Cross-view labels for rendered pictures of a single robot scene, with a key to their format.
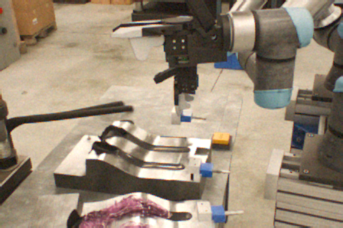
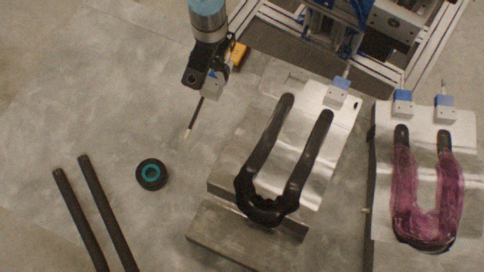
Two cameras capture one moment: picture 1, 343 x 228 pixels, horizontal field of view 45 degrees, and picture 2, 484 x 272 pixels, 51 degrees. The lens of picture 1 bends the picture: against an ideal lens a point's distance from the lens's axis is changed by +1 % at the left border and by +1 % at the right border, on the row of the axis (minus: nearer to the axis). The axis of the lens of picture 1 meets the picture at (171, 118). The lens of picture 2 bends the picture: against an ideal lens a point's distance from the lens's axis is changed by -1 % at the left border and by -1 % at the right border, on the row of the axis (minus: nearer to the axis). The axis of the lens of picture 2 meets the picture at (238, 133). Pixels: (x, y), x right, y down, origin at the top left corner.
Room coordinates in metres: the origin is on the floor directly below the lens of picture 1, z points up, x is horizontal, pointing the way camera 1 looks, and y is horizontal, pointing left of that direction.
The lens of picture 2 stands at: (1.21, 0.54, 2.07)
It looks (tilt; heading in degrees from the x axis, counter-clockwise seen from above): 68 degrees down; 283
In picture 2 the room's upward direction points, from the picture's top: 2 degrees counter-clockwise
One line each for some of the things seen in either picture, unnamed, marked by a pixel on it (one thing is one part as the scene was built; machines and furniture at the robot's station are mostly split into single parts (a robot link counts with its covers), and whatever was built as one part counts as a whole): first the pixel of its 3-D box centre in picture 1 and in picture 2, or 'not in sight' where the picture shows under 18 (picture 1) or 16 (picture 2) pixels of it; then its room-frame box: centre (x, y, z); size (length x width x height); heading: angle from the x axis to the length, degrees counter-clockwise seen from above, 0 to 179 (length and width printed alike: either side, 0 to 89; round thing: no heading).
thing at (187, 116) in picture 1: (189, 116); (219, 73); (1.40, -0.07, 0.92); 0.13 x 0.05 x 0.05; 76
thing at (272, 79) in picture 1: (270, 76); not in sight; (0.77, -0.21, 1.34); 0.11 x 0.08 x 0.11; 4
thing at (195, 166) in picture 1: (209, 170); (341, 83); (1.08, -0.12, 0.89); 0.13 x 0.05 x 0.05; 76
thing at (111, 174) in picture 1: (135, 157); (276, 166); (1.21, 0.13, 0.87); 0.50 x 0.26 x 0.14; 76
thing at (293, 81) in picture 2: (201, 155); (295, 84); (1.20, -0.10, 0.87); 0.05 x 0.05 x 0.04; 76
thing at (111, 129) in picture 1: (138, 147); (284, 155); (1.20, 0.12, 0.92); 0.35 x 0.16 x 0.09; 76
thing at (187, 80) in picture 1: (185, 76); (212, 42); (1.40, -0.06, 1.09); 0.09 x 0.08 x 0.12; 76
